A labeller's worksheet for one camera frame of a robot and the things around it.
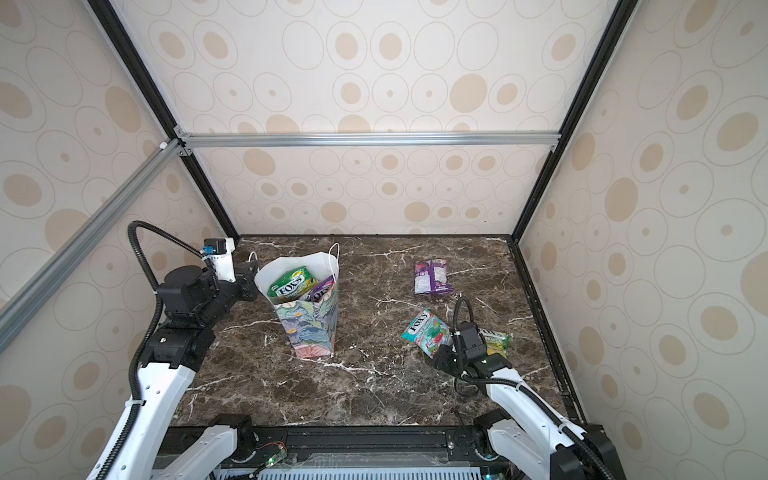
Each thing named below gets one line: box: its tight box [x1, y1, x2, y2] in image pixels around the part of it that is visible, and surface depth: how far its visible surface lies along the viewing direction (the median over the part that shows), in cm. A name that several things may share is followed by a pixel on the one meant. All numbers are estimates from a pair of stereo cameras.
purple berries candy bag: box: [414, 259, 454, 294], surface depth 105 cm
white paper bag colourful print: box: [254, 243, 340, 358], surface depth 84 cm
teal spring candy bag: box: [401, 309, 451, 359], surface depth 92 cm
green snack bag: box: [267, 266, 319, 305], surface depth 85 cm
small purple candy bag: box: [305, 275, 335, 303], surface depth 85 cm
